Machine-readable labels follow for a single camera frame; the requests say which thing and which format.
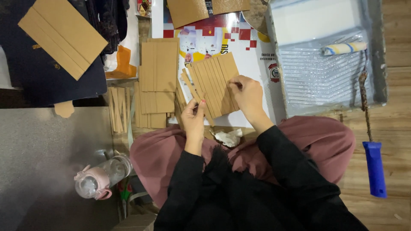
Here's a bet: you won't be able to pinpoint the crumpled white tissue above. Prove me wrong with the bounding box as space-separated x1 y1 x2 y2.
210 128 243 148

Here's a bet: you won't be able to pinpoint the clear water bottle pink lid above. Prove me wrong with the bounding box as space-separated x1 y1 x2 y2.
73 154 133 201

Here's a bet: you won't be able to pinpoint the colourful snack packet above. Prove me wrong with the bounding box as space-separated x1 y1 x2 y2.
137 0 152 18

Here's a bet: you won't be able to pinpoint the black lace fabric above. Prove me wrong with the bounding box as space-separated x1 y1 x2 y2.
84 0 130 56

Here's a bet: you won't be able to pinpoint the round brown board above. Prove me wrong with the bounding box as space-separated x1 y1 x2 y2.
241 0 270 36

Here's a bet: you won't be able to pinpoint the grey paint tray with plastic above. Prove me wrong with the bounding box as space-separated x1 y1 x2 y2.
266 0 388 118

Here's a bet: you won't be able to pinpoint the paint roller with blue handle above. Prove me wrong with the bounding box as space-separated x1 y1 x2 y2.
321 41 388 199

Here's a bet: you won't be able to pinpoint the grey metal sheet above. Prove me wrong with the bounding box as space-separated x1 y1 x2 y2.
0 107 120 231

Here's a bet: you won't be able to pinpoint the pile of loose cardboard strips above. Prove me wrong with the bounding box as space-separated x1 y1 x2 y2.
108 86 131 134

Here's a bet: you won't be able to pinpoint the person's left hand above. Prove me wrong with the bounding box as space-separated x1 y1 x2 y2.
181 98 207 144

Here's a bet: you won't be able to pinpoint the fan of brown cardboard strips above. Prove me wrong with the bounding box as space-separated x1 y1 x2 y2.
180 52 241 127

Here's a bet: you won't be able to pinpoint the person's right hand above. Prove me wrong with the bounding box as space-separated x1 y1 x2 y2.
228 75 269 122

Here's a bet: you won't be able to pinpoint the small brown cardboard cutout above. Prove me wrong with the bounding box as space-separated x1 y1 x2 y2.
54 100 75 118

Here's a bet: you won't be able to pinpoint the stack of brown cardboard panels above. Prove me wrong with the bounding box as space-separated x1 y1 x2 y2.
134 37 181 129

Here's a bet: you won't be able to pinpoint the person's black shawl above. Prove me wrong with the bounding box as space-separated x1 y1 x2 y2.
153 125 370 231

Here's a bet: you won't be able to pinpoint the folded brown cardboard piece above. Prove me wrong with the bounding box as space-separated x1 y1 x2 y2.
166 0 250 30

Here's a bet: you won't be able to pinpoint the brown cardboard box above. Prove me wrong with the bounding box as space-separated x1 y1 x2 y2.
112 213 158 231

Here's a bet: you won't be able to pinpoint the large brown cardboard sheet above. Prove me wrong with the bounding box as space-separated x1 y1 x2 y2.
18 0 109 81

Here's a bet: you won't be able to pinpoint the scissors with red green handle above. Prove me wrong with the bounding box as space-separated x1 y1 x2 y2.
117 178 133 220

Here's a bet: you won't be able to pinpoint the dark navy hardcover folder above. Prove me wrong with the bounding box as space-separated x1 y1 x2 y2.
0 0 108 108

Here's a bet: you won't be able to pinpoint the printed white poster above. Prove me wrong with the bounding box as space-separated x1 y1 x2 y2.
151 0 287 128

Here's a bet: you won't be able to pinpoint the orange plastic piece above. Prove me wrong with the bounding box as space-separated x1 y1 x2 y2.
105 45 137 80

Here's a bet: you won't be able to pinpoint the person's mauve skirt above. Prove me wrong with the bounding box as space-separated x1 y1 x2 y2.
129 115 357 209

